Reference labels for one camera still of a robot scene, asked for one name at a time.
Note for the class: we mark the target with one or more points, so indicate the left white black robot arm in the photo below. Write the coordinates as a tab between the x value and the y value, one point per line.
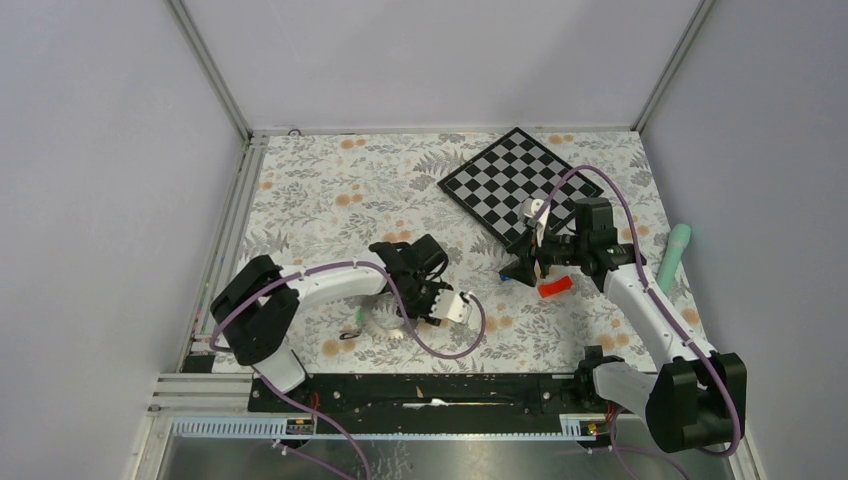
253	313

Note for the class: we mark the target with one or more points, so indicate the large grey metal keyring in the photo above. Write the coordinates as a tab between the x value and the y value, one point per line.
382	319

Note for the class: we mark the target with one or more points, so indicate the black white checkerboard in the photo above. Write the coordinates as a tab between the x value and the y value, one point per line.
494	184

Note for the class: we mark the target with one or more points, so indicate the floral table mat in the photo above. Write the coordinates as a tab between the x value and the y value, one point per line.
327	198

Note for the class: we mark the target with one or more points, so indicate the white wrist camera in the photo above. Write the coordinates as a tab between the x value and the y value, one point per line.
536	212
452	306

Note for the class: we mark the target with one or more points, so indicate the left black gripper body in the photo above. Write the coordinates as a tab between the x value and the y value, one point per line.
419	298

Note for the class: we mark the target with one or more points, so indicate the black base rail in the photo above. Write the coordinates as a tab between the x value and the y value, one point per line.
345	396

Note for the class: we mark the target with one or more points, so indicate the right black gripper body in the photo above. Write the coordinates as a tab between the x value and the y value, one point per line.
557	252

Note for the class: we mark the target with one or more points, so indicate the white slotted cable duct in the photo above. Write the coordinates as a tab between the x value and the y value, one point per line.
430	427

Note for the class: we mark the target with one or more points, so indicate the red plastic block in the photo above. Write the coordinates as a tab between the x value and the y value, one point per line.
553	288

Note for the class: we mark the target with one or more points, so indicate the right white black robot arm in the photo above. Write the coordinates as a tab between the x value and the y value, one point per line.
697	397

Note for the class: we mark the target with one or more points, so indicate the mint green cylinder handle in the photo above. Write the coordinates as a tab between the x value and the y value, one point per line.
677	241

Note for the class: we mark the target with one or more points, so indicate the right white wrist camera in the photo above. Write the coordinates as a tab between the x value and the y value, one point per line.
536	212

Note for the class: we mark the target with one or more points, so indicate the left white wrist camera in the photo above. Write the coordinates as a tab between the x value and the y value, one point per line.
452	306

